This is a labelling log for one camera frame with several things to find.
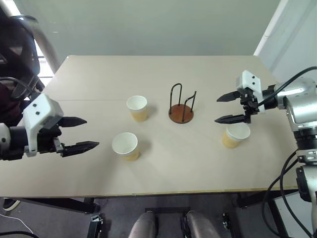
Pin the yellow paper cup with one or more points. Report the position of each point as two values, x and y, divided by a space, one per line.
124 146
236 135
137 105

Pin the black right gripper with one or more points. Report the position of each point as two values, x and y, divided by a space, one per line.
249 102

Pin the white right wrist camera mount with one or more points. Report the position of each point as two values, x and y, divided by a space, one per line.
251 80

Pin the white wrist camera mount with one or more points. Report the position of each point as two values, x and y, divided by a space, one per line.
42 109
251 80

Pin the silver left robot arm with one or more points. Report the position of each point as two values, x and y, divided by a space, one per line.
17 140

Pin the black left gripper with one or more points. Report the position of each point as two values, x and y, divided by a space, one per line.
47 142

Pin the dark rounded robot leg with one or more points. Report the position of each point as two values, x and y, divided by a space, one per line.
144 224
199 224

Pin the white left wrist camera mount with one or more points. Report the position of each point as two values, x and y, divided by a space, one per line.
42 109

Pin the black table leg frame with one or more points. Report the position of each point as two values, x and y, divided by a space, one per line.
64 203
262 198

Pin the person in dark clothes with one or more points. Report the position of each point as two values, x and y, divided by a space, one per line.
6 104

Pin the grey curved metal pole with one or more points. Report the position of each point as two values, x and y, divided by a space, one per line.
45 44

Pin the black white-soled shoe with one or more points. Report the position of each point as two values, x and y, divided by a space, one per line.
10 203

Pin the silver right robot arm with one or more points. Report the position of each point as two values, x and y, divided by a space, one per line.
299 106

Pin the white partition panel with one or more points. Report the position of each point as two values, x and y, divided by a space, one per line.
284 34

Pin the black office chair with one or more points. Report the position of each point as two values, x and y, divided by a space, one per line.
17 44

